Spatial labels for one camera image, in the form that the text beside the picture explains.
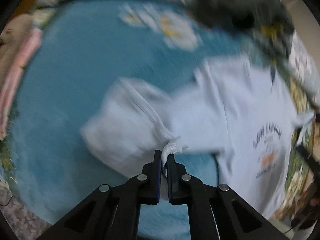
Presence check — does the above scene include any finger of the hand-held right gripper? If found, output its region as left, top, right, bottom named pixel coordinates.
left=295, top=145, right=320, bottom=170

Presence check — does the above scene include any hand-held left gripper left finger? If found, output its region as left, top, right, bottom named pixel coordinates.
left=37, top=149, right=162, bottom=240

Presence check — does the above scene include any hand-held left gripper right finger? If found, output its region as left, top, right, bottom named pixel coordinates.
left=167, top=154, right=288, bottom=240

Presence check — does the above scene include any light blue printed t-shirt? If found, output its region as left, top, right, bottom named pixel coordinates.
left=80, top=57, right=315, bottom=219

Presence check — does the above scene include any teal floral blanket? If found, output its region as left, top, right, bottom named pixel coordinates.
left=5, top=0, right=315, bottom=240

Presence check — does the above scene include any yellow-green knit sweater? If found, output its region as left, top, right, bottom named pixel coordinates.
left=260, top=22, right=285, bottom=40

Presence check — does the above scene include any dark green garment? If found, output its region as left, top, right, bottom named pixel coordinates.
left=187, top=0, right=295, bottom=55

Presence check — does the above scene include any pink cloth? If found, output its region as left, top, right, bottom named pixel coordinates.
left=0, top=27, right=43, bottom=140

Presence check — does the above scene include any beige cloth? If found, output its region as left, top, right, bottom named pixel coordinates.
left=0, top=14, right=34, bottom=63

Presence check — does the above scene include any thin black cable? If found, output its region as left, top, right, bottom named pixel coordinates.
left=0, top=195, right=14, bottom=207

